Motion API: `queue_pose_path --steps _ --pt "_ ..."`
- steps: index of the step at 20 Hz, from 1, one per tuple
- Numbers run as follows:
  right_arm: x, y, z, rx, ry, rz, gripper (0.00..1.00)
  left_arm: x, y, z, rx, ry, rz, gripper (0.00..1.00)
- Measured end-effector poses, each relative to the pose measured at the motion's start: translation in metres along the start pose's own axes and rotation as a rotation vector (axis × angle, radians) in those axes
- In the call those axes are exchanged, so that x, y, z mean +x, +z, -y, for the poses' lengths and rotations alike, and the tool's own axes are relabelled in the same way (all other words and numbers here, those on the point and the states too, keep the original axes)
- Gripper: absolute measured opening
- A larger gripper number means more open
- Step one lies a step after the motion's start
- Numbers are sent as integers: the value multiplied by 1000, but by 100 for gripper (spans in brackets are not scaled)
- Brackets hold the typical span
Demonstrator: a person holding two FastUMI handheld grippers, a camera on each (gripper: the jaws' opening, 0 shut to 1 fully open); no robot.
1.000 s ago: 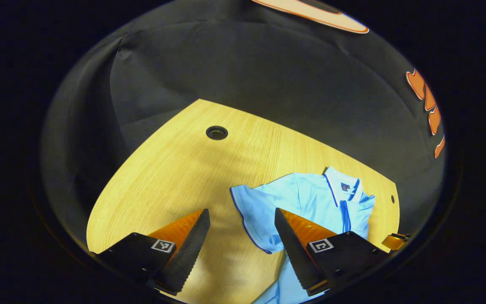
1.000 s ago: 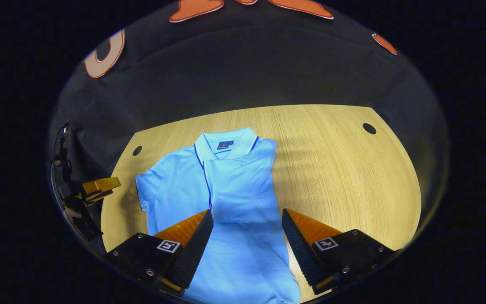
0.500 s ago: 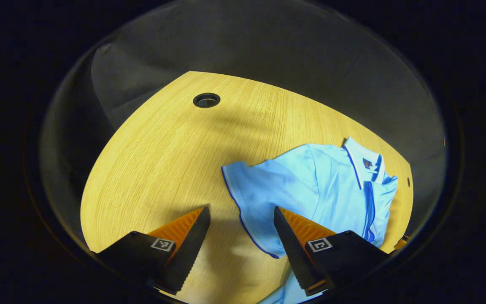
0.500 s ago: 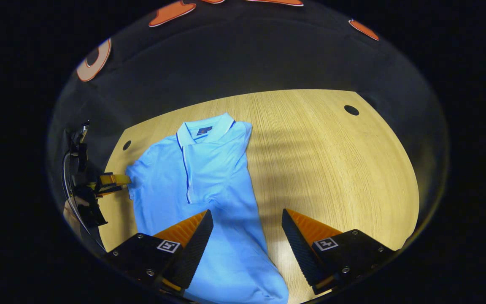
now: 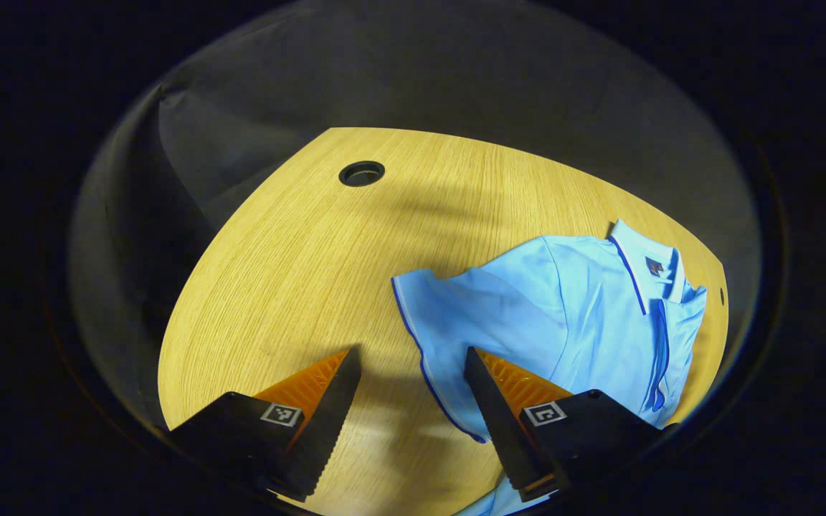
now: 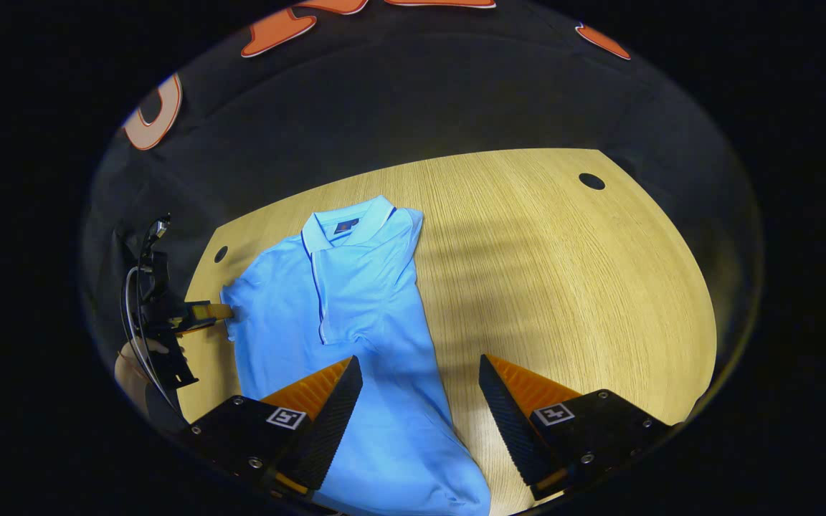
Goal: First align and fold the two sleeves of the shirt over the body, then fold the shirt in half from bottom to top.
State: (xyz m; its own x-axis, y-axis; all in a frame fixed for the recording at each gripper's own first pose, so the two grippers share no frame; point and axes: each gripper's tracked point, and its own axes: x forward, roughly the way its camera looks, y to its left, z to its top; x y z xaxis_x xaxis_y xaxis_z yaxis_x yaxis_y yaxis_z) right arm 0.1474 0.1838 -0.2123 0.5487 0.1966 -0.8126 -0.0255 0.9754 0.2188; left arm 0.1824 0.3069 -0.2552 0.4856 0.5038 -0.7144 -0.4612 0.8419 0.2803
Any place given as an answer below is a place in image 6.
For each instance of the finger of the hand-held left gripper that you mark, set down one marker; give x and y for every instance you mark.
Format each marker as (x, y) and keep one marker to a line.
(205, 312)

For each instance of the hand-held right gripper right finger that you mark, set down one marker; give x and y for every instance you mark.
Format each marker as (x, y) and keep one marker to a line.
(510, 423)

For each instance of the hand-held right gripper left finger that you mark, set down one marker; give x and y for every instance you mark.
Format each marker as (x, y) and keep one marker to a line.
(330, 423)

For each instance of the light blue T-shirt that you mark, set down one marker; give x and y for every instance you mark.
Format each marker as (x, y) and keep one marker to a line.
(355, 301)

